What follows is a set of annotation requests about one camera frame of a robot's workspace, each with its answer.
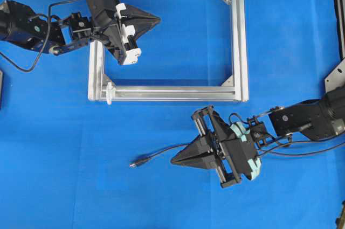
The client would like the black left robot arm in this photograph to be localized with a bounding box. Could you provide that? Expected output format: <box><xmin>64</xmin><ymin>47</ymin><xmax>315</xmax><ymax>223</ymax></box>
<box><xmin>1</xmin><ymin>0</ymin><xmax>161</xmax><ymax>65</ymax></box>

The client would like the aluminium extrusion frame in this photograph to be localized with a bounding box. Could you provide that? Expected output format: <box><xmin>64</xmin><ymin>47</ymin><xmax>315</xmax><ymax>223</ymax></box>
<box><xmin>88</xmin><ymin>0</ymin><xmax>249</xmax><ymax>104</ymax></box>

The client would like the black rail at right edge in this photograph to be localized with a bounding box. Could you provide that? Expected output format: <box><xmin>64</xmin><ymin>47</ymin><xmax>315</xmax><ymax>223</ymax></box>
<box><xmin>334</xmin><ymin>0</ymin><xmax>344</xmax><ymax>60</ymax></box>

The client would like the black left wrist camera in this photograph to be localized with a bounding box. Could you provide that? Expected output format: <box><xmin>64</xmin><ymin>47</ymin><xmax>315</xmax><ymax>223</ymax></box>
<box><xmin>86</xmin><ymin>0</ymin><xmax>116</xmax><ymax>29</ymax></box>

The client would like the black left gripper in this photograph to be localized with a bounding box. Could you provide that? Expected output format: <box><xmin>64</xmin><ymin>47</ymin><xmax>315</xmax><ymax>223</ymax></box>
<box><xmin>91</xmin><ymin>2</ymin><xmax>161</xmax><ymax>65</ymax></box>

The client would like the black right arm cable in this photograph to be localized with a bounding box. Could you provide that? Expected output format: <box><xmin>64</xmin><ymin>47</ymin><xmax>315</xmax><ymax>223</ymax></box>
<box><xmin>229</xmin><ymin>113</ymin><xmax>345</xmax><ymax>157</ymax></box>

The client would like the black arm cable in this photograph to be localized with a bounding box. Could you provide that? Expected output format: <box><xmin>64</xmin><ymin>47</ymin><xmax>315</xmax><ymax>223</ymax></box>
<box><xmin>229</xmin><ymin>113</ymin><xmax>345</xmax><ymax>157</ymax></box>
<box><xmin>0</xmin><ymin>0</ymin><xmax>89</xmax><ymax>73</ymax></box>

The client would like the dark object at left edge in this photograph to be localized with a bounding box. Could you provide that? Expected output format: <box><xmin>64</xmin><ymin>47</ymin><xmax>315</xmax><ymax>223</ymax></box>
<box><xmin>0</xmin><ymin>70</ymin><xmax>4</xmax><ymax>107</ymax></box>

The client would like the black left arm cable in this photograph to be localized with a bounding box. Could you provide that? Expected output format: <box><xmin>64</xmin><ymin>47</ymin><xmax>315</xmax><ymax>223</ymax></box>
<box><xmin>0</xmin><ymin>0</ymin><xmax>89</xmax><ymax>73</ymax></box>

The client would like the black wire with plug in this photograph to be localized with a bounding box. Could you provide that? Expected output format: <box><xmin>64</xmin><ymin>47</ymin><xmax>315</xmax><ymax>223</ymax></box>
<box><xmin>129</xmin><ymin>136</ymin><xmax>345</xmax><ymax>169</ymax></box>

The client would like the white string loop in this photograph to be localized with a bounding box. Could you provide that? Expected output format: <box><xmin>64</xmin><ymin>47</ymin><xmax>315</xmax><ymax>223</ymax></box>
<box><xmin>106</xmin><ymin>82</ymin><xmax>116</xmax><ymax>105</ymax></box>

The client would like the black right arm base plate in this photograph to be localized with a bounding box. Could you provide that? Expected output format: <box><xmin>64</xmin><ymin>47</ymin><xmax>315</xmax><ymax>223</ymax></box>
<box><xmin>324</xmin><ymin>59</ymin><xmax>345</xmax><ymax>94</ymax></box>

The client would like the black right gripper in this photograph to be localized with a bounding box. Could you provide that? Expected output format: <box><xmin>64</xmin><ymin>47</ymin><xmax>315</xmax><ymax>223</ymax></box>
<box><xmin>171</xmin><ymin>106</ymin><xmax>250</xmax><ymax>188</ymax></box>

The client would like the right wrist camera with tape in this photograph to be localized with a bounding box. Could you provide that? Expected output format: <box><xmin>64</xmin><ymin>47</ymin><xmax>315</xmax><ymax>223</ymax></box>
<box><xmin>225</xmin><ymin>122</ymin><xmax>261</xmax><ymax>181</ymax></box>

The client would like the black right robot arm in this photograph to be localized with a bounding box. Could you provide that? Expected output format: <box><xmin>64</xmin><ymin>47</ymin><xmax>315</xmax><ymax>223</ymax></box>
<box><xmin>170</xmin><ymin>98</ymin><xmax>344</xmax><ymax>188</ymax></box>

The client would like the yellow object bottom right corner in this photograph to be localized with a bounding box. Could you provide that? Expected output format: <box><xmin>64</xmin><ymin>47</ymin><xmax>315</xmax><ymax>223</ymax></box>
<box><xmin>335</xmin><ymin>201</ymin><xmax>345</xmax><ymax>229</ymax></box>

